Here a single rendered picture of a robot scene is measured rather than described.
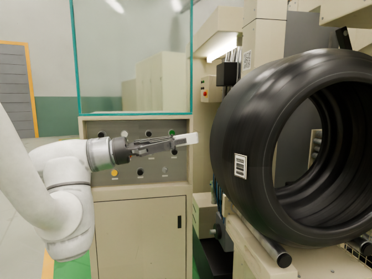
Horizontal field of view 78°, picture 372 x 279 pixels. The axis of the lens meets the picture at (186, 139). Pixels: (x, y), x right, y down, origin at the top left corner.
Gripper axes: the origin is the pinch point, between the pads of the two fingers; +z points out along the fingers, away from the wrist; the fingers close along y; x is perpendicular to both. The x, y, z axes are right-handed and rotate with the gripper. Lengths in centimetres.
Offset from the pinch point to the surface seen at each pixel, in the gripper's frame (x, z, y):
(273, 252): 35.8, 19.6, -9.0
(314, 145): 22, 70, 37
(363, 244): 39, 48, -11
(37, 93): -74, -356, 805
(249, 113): -5.8, 15.7, -9.0
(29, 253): 107, -132, 139
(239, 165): 6.8, 11.2, -10.7
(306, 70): -14.4, 30.3, -11.5
